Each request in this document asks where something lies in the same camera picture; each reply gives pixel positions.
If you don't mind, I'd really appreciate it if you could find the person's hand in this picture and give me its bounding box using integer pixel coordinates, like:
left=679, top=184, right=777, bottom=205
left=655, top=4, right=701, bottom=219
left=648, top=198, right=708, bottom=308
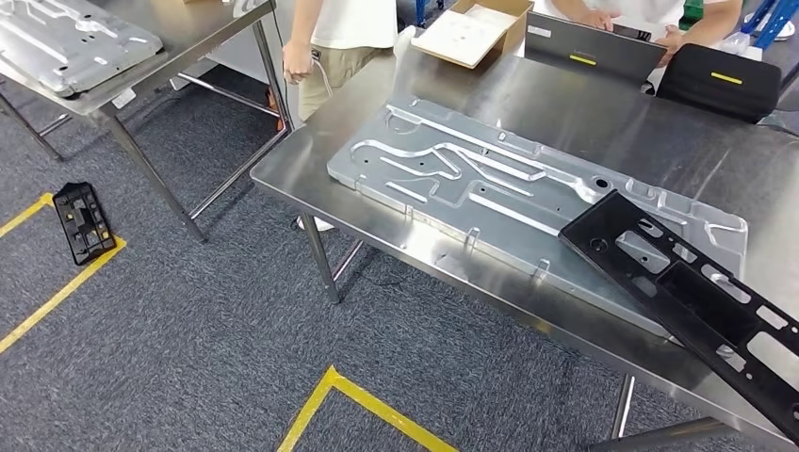
left=282, top=40, right=316, bottom=86

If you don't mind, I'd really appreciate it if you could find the person's left hand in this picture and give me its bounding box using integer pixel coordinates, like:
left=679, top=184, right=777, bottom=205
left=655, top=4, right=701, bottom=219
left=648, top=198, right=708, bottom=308
left=652, top=24, right=688, bottom=64

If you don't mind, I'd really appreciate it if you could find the person's right hand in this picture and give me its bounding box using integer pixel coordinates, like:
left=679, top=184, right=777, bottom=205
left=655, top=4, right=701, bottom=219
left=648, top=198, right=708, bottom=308
left=577, top=8, right=622, bottom=32

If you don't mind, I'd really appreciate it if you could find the long black plastic frame part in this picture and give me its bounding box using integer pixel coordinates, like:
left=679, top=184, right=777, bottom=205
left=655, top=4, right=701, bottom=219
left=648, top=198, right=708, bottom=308
left=557, top=188, right=799, bottom=445

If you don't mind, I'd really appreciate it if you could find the steel workbench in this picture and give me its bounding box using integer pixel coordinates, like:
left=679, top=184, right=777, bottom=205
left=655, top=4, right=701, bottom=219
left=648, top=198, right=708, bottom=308
left=249, top=34, right=799, bottom=452

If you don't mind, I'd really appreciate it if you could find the small black plastic part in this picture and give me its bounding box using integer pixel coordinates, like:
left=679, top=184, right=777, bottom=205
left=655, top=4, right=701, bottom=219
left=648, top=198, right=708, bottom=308
left=52, top=181, right=118, bottom=267

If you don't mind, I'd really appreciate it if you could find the grey laptop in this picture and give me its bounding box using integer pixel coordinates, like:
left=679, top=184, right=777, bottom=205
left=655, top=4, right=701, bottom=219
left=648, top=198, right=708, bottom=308
left=524, top=10, right=668, bottom=87

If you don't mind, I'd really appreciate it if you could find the green box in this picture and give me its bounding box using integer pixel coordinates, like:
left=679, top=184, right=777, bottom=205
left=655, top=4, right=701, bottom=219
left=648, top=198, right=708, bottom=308
left=678, top=0, right=707, bottom=31

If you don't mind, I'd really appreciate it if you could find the person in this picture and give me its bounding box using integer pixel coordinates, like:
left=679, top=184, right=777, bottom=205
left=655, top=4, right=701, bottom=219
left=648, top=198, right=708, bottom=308
left=282, top=0, right=400, bottom=122
left=533, top=0, right=744, bottom=67

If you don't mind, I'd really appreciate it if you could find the black case with yellow label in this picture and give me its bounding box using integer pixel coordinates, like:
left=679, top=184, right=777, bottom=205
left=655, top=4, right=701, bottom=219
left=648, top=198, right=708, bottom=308
left=656, top=41, right=783, bottom=124

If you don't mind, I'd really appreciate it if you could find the cardboard box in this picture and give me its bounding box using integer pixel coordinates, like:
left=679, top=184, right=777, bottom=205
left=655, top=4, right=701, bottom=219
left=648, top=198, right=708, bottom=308
left=410, top=0, right=535, bottom=70

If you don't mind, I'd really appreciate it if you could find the steel table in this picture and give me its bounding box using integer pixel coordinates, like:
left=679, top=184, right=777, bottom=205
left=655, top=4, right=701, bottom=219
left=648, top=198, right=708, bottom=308
left=0, top=0, right=295, bottom=245

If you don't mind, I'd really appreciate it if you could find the blue metal rack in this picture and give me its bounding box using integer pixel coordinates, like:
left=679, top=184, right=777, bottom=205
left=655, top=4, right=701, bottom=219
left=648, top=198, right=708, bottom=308
left=739, top=0, right=799, bottom=51

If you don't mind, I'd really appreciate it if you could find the machined aluminium plate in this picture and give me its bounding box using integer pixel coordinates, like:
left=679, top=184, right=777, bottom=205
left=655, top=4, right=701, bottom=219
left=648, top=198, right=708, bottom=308
left=0, top=0, right=165, bottom=98
left=326, top=94, right=749, bottom=338

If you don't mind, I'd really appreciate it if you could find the white cable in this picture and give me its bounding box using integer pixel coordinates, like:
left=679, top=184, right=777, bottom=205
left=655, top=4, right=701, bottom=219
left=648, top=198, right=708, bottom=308
left=312, top=53, right=336, bottom=99

